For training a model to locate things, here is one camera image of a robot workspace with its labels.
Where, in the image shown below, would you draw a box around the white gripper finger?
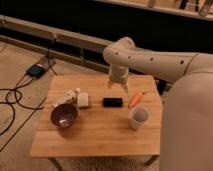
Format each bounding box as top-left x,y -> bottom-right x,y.
107,80 -> 114,89
122,84 -> 128,93

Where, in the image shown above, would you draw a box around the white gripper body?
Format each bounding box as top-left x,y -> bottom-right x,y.
109,65 -> 129,84

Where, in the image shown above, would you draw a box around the orange pepper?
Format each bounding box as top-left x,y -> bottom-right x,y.
128,92 -> 145,108

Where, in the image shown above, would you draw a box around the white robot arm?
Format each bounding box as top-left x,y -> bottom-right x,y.
103,37 -> 213,171

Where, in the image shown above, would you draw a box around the black rectangular box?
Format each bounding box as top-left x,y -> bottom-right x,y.
103,98 -> 123,107

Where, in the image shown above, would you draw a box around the white square block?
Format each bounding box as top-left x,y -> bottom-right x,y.
77,92 -> 89,108

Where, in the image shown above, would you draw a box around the white plastic cup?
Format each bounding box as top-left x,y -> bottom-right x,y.
130,106 -> 149,130

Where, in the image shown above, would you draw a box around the wooden table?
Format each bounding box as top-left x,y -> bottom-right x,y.
30,75 -> 162,157

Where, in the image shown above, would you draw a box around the purple bowl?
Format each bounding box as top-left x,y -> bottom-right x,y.
50,104 -> 78,128

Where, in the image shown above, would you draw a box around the black floor cables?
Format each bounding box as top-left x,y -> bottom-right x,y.
0,38 -> 58,153

